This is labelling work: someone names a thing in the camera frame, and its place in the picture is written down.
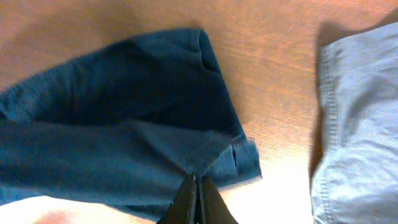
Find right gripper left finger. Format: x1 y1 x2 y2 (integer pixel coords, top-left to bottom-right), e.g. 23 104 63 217
157 174 197 224

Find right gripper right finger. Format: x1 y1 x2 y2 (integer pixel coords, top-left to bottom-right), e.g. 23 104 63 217
198 177 238 224

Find navy blue shorts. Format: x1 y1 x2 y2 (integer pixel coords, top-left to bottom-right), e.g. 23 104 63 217
1 29 261 220

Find grey shorts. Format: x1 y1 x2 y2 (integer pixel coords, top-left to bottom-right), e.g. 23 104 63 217
311 23 397 223

